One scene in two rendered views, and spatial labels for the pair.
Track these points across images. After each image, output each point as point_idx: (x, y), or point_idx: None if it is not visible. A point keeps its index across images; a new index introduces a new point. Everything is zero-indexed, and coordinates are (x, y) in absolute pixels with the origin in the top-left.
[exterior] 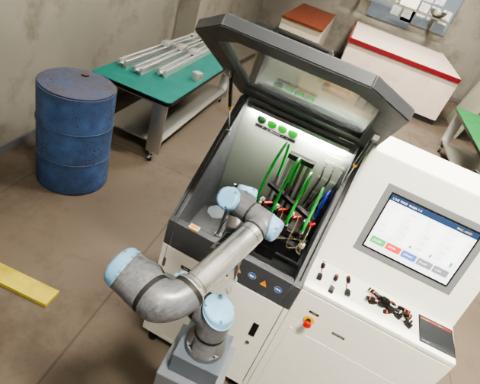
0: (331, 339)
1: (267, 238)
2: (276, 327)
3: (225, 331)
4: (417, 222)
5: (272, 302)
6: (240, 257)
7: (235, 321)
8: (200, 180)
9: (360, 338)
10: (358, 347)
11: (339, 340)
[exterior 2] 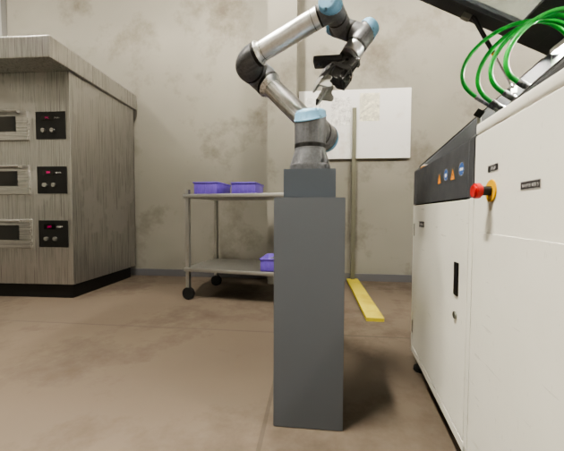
0: (524, 208)
1: (319, 8)
2: (469, 251)
3: (302, 125)
4: None
5: (461, 200)
6: (289, 23)
7: (445, 276)
8: (458, 135)
9: None
10: None
11: (535, 198)
